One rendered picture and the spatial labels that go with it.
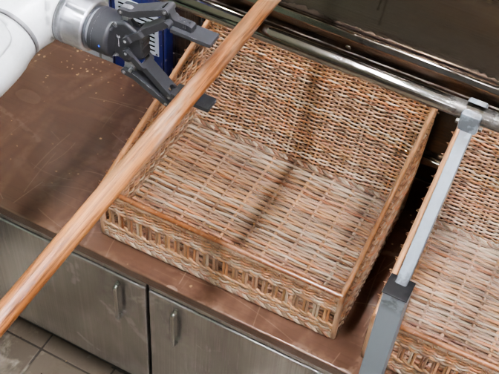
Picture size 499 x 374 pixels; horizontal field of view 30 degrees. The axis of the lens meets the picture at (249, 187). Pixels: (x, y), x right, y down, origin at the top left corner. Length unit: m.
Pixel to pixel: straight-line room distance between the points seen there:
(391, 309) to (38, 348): 1.26
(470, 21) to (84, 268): 0.97
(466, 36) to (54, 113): 0.98
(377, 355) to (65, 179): 0.85
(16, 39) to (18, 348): 1.23
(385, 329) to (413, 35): 0.63
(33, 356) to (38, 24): 1.22
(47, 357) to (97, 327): 0.30
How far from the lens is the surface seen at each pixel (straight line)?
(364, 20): 1.95
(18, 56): 1.51
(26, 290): 1.20
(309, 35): 2.06
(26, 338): 2.59
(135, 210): 1.89
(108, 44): 1.51
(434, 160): 2.08
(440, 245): 2.07
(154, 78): 1.53
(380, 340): 1.63
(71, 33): 1.53
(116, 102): 2.30
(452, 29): 1.90
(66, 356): 2.54
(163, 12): 1.42
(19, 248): 2.21
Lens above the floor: 2.19
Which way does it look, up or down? 49 degrees down
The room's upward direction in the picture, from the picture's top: 5 degrees clockwise
